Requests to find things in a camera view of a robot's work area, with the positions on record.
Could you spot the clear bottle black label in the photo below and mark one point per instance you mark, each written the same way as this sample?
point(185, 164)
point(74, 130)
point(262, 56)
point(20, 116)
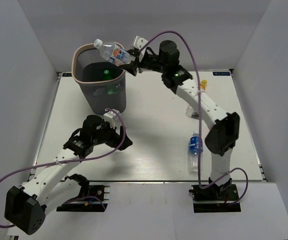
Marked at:
point(191, 113)

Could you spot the grey mesh waste bin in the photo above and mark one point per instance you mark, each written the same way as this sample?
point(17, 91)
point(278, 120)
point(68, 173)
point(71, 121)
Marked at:
point(87, 70)

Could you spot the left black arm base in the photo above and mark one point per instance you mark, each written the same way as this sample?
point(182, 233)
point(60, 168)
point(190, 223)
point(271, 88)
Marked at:
point(93, 198)

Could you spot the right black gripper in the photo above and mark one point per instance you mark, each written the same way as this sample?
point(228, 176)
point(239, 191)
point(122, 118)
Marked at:
point(132, 67)

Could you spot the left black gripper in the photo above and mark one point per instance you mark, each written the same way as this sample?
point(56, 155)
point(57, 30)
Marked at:
point(116, 138)

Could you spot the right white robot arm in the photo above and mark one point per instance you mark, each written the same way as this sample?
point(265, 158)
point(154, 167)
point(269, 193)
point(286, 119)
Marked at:
point(223, 126)

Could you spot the green plastic bottle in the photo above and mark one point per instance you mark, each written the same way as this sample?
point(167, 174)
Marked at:
point(109, 89)

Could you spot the clear bottle orange blue label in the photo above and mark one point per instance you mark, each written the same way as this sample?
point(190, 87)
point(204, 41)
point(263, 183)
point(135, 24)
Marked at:
point(113, 53)

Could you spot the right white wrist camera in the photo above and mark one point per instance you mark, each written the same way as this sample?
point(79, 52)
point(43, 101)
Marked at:
point(138, 43)

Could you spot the small bottle yellow cap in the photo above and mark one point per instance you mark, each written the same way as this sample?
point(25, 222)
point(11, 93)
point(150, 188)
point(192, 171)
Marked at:
point(203, 84)

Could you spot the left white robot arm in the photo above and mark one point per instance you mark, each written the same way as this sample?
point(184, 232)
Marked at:
point(27, 206)

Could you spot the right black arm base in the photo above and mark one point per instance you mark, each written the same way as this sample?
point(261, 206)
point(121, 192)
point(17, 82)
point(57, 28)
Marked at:
point(208, 201)

